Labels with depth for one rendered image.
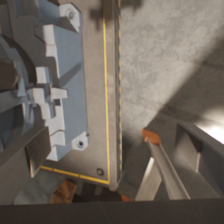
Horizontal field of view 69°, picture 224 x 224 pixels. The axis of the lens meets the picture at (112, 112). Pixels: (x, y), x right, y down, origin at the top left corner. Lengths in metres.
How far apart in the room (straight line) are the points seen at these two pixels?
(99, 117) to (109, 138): 0.09
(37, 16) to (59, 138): 0.38
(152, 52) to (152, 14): 0.17
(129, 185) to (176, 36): 0.93
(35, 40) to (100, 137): 0.41
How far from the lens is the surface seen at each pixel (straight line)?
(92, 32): 0.64
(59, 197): 1.34
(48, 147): 0.17
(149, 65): 0.92
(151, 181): 0.89
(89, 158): 0.75
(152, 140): 0.92
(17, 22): 0.62
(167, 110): 0.94
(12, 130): 0.50
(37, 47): 0.57
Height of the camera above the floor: 0.91
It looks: 64 degrees down
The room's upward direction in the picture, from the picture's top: 126 degrees counter-clockwise
